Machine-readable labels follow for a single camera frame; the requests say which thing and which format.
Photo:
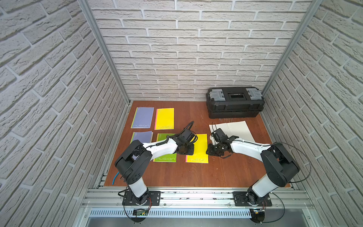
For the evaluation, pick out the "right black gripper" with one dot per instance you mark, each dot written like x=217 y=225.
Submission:
x=210 y=152

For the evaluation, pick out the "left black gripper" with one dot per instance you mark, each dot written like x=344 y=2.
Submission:
x=186 y=146

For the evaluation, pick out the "notebook angled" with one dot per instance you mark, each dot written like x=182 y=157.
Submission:
x=169 y=158

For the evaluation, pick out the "yellow cover notebook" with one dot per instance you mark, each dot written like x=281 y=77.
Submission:
x=165 y=119

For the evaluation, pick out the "purple cover notebook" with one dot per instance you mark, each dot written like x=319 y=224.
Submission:
x=142 y=118

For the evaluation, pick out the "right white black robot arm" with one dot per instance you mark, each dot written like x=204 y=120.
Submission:
x=279 y=164

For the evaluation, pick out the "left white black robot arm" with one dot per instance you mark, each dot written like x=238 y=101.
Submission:
x=132 y=163

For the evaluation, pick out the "black plastic toolbox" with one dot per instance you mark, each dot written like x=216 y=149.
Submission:
x=234 y=102

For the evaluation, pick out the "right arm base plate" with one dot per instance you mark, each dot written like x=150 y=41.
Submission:
x=241 y=198

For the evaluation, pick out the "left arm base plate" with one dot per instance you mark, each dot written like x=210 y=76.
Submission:
x=149 y=197

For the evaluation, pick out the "blue handled pliers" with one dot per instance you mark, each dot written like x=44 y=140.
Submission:
x=115 y=177

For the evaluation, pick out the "aluminium mounting rail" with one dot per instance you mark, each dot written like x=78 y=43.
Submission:
x=197 y=197

